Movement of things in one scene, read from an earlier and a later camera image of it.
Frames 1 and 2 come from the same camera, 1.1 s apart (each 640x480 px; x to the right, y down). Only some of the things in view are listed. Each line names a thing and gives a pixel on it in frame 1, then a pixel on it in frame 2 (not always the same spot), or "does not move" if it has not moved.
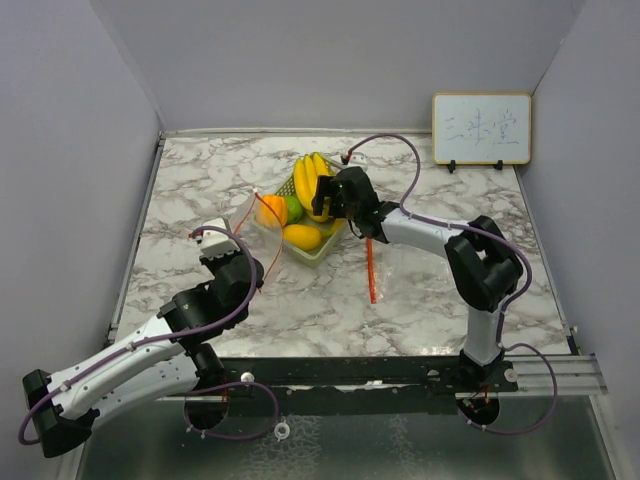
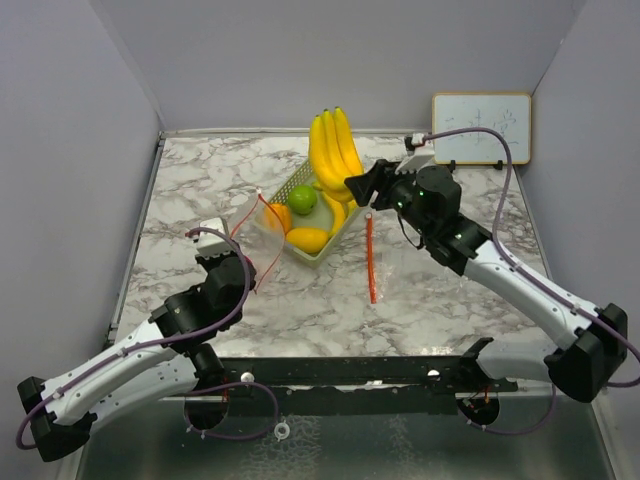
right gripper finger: [317, 204] → [362, 187]
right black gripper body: [339, 208] → [397, 193]
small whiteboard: [481, 128] does not move
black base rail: [363, 385] does not move
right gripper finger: [323, 187] → [380, 174]
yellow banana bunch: [307, 170] → [334, 155]
